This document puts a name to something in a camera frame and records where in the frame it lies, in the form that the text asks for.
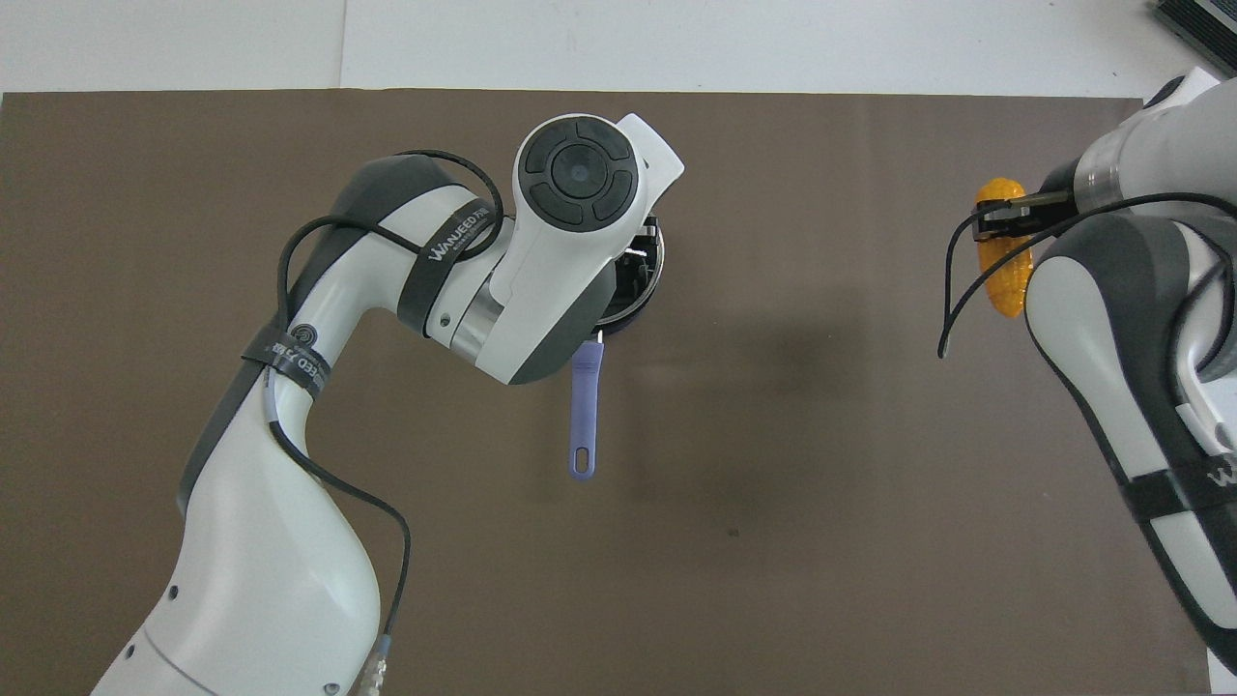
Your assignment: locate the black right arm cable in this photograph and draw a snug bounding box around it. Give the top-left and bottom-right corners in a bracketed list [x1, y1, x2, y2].
[936, 189, 1237, 360]

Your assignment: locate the yellow corn cob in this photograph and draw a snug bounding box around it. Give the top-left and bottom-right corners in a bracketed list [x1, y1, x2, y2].
[973, 178, 1035, 321]

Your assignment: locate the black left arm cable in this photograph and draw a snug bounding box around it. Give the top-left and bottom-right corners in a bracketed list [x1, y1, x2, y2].
[259, 149, 509, 696]

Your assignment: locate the brown table mat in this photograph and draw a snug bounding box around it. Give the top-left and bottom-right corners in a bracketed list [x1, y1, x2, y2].
[0, 89, 1211, 696]

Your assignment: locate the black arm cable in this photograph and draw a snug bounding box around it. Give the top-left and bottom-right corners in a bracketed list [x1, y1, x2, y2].
[936, 189, 1237, 360]
[259, 149, 509, 696]

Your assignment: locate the dark blue pot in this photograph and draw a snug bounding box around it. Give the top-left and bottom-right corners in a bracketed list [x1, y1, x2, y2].
[567, 215, 670, 482]

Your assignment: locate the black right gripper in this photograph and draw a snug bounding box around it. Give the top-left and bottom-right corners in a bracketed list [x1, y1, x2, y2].
[973, 158, 1100, 244]

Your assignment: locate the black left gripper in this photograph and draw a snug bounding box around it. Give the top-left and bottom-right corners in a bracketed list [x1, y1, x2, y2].
[618, 224, 664, 296]

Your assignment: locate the dark ribbed device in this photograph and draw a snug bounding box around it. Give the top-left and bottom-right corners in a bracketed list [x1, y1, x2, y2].
[1150, 0, 1237, 51]

